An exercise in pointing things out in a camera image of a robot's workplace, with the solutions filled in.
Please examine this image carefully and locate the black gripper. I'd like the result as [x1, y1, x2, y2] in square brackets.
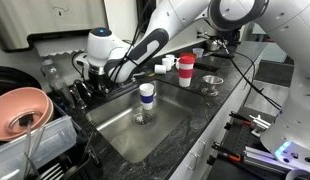
[83, 64, 113, 95]

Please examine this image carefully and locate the chrome faucet handle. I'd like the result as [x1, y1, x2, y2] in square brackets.
[68, 83, 88, 110]

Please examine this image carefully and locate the clear plastic bottle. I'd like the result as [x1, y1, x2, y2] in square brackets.
[40, 57, 69, 103]

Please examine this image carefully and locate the white cup with blue band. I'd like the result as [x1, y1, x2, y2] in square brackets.
[138, 82, 156, 111]

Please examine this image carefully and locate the yellow green sponge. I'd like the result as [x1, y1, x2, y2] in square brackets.
[143, 70, 157, 79]

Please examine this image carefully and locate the round metal sink drain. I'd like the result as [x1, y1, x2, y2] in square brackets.
[131, 112, 153, 127]

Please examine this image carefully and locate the stainless steel sink basin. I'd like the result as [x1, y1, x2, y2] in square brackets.
[85, 79, 205, 165]

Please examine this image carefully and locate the grey paper towel dispenser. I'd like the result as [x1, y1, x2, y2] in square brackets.
[0, 0, 108, 58]

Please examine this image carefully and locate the pink bowl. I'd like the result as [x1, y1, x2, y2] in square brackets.
[0, 86, 55, 142]

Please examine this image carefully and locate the black dish rack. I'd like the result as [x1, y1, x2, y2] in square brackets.
[36, 131, 105, 180]

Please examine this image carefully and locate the black round pan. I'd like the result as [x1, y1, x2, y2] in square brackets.
[0, 65, 43, 100]

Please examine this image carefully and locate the red cup with white stripes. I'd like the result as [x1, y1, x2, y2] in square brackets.
[177, 55, 196, 89]

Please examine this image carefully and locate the clear plastic cup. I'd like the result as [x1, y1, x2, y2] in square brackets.
[192, 47, 205, 60]

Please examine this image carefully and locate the black flat mat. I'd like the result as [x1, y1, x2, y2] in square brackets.
[193, 61, 221, 73]

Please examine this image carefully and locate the metal cone coffee dripper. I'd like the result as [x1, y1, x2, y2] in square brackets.
[200, 74, 225, 98]

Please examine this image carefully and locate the metal kettle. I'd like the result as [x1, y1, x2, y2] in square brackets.
[204, 37, 223, 53]

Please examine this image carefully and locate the white base cabinet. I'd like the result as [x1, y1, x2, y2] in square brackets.
[168, 49, 267, 180]

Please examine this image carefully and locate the black clamp with orange grip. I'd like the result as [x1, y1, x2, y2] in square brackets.
[206, 141, 245, 167]
[223, 110, 253, 132]

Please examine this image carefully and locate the aluminium extrusion bar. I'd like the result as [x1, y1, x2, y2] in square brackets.
[242, 145, 298, 176]

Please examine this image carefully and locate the metal cabinet pull handle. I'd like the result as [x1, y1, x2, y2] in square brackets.
[185, 151, 202, 172]
[197, 139, 208, 157]

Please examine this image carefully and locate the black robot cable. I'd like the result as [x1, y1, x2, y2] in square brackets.
[216, 31, 283, 111]

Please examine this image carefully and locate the silver metal bracket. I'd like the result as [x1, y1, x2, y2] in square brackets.
[249, 114, 273, 138]

